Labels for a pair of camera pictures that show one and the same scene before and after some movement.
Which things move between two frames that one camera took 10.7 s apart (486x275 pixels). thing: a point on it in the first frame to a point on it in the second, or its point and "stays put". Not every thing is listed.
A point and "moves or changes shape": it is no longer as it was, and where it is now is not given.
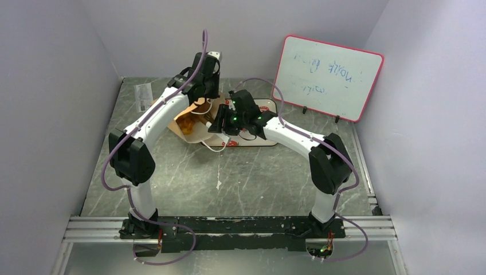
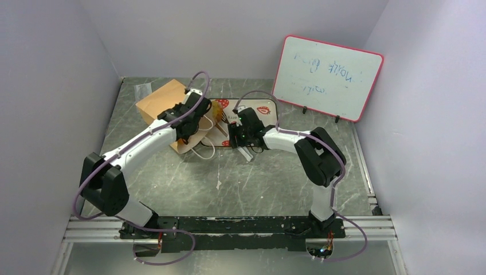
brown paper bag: x=191 y=125 moves or changes shape
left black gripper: x=215 y=94 to x=177 y=106
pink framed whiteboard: x=325 y=78 stays put
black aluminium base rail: x=199 y=233 stays put
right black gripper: x=222 y=117 to x=234 y=140
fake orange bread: x=185 y=122 moves or changes shape
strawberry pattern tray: x=246 y=138 stays put
